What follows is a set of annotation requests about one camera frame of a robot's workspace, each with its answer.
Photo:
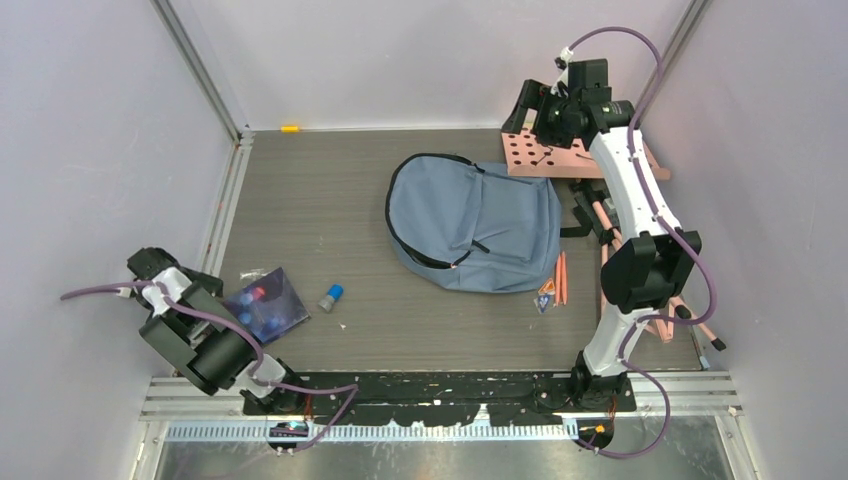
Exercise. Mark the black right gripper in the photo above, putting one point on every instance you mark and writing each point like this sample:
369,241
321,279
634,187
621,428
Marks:
533,96

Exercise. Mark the blue grey student backpack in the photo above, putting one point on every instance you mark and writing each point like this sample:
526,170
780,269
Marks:
472,227

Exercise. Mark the dark blue galaxy cover book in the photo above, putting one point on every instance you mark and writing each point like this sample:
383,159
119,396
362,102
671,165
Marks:
269,307

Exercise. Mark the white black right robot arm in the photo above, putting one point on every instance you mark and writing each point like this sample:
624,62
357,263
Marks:
655,256

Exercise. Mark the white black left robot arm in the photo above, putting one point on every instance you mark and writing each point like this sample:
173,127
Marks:
189,327

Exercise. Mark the pink perforated music stand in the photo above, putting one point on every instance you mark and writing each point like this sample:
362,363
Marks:
526,157

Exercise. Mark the orange pencil right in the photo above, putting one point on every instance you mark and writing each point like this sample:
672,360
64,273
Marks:
564,288

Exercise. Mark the orange pencil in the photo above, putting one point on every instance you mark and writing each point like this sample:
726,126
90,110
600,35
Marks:
559,279
564,288

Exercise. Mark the orange pencil left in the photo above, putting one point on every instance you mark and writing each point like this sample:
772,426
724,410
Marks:
559,279

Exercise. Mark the orange triangular sticker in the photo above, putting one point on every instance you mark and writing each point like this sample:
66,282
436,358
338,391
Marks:
548,288

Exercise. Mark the blue capped glue stick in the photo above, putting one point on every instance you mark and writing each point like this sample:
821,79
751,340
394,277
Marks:
331,297

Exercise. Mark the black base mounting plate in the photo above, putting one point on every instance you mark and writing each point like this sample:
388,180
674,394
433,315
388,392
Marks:
438,398

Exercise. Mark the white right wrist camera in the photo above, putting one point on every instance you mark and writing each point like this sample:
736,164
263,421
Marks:
560,86

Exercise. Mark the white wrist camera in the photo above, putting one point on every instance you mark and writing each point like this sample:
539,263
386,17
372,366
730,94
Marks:
560,86
165,288

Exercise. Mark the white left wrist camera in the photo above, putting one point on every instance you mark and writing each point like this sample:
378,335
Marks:
165,288

